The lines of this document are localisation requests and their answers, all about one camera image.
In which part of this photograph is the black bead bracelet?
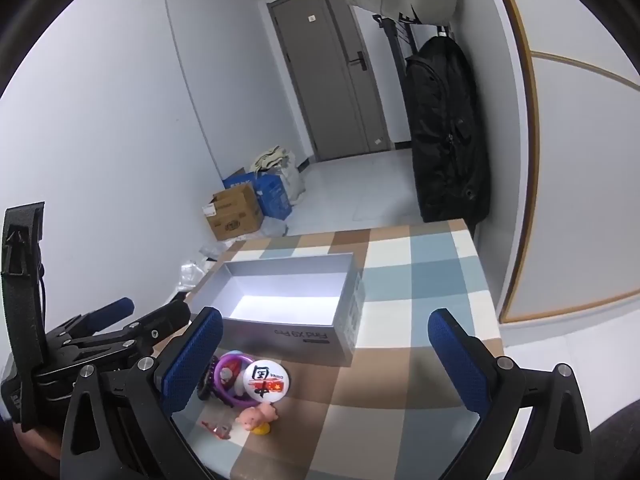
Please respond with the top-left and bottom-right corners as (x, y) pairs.
(197, 364), (221, 401)

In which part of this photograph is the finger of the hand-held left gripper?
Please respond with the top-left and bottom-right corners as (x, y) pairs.
(46, 297), (136, 345)
(64, 301), (193, 370)

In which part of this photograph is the checked tablecloth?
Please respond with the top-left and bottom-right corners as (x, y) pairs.
(170, 219), (503, 480)

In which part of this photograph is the white plastic bag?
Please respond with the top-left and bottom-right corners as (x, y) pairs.
(280, 157), (306, 206)

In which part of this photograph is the black backpack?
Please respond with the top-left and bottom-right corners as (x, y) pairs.
(404, 35), (491, 224)

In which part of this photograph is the brown cardboard box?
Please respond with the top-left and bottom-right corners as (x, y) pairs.
(202, 183), (265, 241)

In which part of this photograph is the grey cardboard box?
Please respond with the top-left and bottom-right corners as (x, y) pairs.
(207, 253), (366, 367)

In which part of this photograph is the pink pig charm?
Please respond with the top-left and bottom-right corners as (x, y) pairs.
(236, 404), (279, 432)

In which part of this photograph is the black coat rack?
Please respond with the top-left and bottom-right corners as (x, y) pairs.
(372, 14), (416, 151)

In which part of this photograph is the purple plastic ring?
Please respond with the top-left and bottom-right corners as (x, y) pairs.
(207, 351), (261, 408)

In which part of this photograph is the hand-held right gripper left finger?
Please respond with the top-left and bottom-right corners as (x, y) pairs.
(59, 306), (224, 480)

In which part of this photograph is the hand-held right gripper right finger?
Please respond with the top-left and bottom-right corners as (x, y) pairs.
(427, 308), (593, 480)

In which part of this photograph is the blue cardboard box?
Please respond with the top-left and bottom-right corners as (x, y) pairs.
(222, 169), (293, 221)

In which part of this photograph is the person's left forearm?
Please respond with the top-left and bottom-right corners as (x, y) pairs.
(11, 422), (63, 461)

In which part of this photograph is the red glitter hair clip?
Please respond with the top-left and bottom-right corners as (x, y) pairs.
(201, 420), (233, 440)

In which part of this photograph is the red white round container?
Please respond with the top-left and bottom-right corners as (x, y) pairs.
(243, 360), (290, 403)

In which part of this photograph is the clear plastic bag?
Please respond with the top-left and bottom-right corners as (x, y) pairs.
(200, 241), (236, 262)
(177, 259), (209, 293)

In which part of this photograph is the white wardrobe door wood trim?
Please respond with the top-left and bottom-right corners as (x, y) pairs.
(487, 0), (640, 326)

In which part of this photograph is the grey door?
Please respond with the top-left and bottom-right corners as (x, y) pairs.
(267, 0), (393, 162)

